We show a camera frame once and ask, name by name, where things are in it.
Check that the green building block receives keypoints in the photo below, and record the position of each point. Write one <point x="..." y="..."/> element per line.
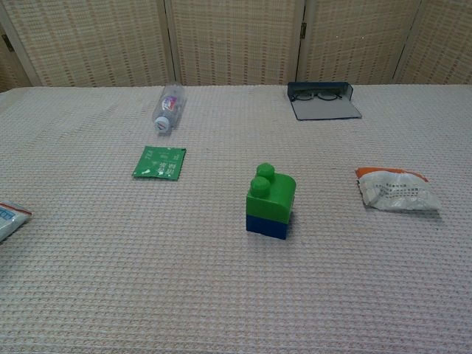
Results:
<point x="274" y="197"/>

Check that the blue building block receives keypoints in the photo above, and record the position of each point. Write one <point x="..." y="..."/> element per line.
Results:
<point x="265" y="226"/>

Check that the green foil sachet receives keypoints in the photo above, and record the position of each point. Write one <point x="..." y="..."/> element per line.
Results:
<point x="160" y="164"/>

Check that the clear plastic water bottle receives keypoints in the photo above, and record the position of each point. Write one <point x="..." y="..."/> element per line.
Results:
<point x="167" y="107"/>

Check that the blue open glasses case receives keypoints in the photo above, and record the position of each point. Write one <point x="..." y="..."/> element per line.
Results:
<point x="326" y="110"/>

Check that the black rimmed eyeglasses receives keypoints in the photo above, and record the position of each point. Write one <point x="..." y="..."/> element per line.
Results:
<point x="326" y="96"/>

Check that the beige woven tablecloth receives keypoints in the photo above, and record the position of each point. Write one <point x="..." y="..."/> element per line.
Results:
<point x="147" y="276"/>

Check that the woven folding screen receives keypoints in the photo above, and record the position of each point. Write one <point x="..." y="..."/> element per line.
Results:
<point x="236" y="40"/>

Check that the crumpled white orange snack bag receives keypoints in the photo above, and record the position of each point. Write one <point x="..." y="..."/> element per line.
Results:
<point x="398" y="191"/>

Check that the white printed snack bag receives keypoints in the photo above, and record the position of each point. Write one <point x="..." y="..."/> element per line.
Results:
<point x="9" y="219"/>

